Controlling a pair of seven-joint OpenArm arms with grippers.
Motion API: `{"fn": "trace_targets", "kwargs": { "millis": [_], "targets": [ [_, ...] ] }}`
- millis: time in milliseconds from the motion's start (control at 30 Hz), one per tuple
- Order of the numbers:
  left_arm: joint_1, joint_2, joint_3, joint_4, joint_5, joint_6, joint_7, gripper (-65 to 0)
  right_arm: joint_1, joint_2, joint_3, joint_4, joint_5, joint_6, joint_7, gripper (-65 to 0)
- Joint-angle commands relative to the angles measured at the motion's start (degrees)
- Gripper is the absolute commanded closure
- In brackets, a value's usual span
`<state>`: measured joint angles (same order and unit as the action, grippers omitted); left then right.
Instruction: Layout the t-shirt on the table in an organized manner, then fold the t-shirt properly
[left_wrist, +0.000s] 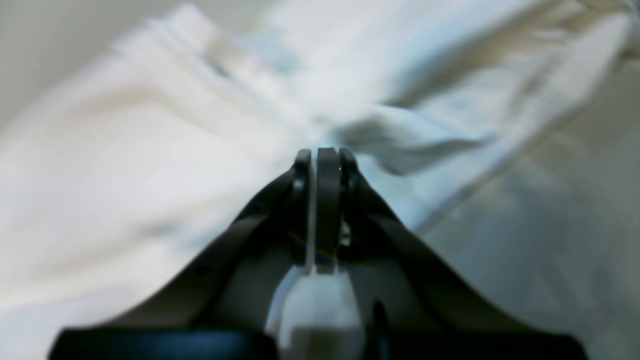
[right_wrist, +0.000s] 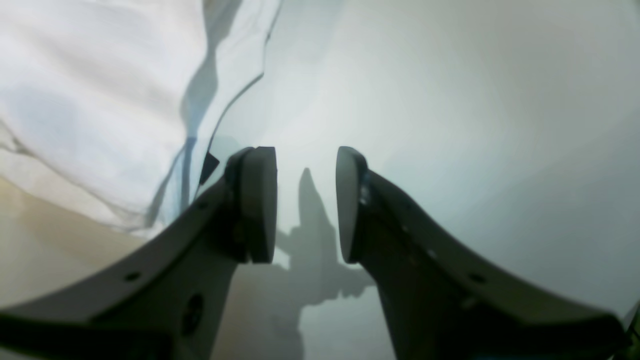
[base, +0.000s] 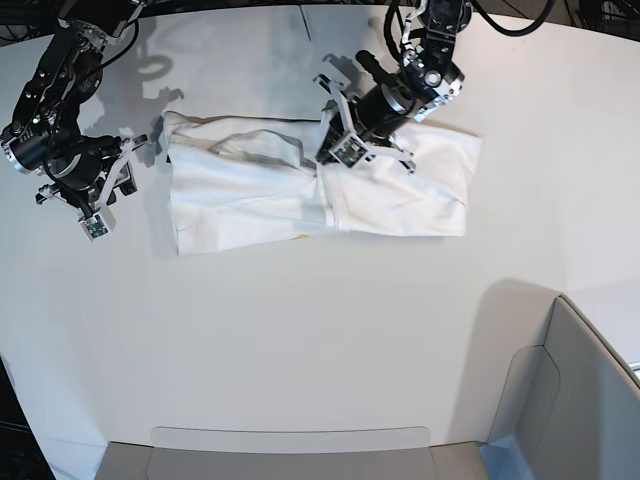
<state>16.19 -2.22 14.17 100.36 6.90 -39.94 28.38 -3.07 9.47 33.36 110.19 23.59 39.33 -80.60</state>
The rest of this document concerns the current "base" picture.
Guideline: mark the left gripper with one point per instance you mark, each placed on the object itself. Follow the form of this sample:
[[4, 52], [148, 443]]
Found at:
[[374, 117]]

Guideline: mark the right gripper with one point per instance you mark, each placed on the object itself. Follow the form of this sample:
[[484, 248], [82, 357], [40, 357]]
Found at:
[[92, 174]]

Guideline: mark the white printed t-shirt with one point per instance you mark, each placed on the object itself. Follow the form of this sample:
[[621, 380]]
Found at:
[[242, 181]]

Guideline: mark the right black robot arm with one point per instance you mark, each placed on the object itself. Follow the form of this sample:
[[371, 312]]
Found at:
[[44, 136]]

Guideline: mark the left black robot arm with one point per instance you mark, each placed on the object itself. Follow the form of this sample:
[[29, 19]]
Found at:
[[423, 54]]

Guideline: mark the grey plastic bin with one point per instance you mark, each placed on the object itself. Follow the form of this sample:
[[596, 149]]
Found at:
[[569, 409]]

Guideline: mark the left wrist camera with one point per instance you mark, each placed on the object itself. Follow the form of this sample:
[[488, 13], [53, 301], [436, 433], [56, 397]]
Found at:
[[349, 150]]

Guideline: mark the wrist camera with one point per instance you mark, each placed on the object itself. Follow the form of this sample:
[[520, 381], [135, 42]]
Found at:
[[99, 224], [349, 150]]

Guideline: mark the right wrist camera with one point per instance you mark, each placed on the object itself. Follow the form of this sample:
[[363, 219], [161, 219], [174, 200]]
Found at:
[[99, 224]]

